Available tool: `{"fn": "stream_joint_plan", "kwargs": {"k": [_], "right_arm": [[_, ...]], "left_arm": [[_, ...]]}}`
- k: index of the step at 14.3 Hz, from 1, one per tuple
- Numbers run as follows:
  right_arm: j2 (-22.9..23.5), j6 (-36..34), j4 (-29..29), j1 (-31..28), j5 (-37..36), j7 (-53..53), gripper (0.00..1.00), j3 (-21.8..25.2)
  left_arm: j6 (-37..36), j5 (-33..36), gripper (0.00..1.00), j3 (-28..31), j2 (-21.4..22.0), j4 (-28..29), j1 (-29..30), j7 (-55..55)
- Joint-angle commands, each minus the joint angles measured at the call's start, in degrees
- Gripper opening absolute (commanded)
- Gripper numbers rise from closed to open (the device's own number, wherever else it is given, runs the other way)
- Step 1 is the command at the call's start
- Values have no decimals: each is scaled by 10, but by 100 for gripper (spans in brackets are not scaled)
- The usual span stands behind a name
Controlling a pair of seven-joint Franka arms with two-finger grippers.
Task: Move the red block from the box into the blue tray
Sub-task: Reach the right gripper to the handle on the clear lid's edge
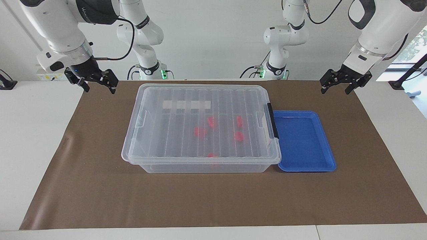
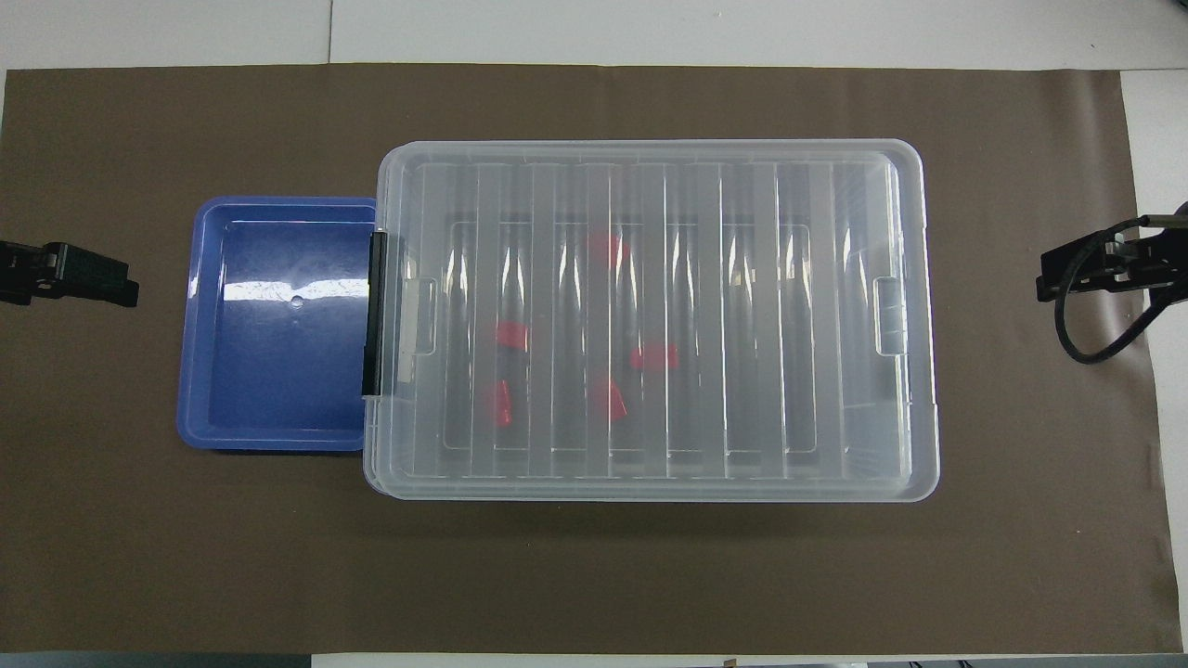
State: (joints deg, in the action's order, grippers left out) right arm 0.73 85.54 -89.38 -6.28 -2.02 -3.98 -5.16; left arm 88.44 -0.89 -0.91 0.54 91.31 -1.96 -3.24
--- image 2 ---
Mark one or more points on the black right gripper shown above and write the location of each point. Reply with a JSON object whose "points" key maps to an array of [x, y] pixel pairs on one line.
{"points": [[1165, 264]]}

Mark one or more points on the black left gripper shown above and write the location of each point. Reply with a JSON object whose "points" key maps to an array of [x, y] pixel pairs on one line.
{"points": [[20, 274]]}

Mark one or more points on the clear ribbed box lid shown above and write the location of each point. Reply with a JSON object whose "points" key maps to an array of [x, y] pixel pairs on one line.
{"points": [[705, 186]]}

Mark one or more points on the red block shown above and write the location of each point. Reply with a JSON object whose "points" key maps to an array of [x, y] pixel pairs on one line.
{"points": [[655, 357], [511, 336], [502, 406], [611, 399], [608, 249]]}

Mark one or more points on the blue plastic tray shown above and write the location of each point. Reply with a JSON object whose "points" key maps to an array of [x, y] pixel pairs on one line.
{"points": [[278, 390]]}

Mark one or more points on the clear plastic storage box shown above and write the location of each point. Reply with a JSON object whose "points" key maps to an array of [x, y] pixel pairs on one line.
{"points": [[370, 459]]}

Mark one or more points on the brown table mat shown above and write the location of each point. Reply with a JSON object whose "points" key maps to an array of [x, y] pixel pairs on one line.
{"points": [[594, 575]]}

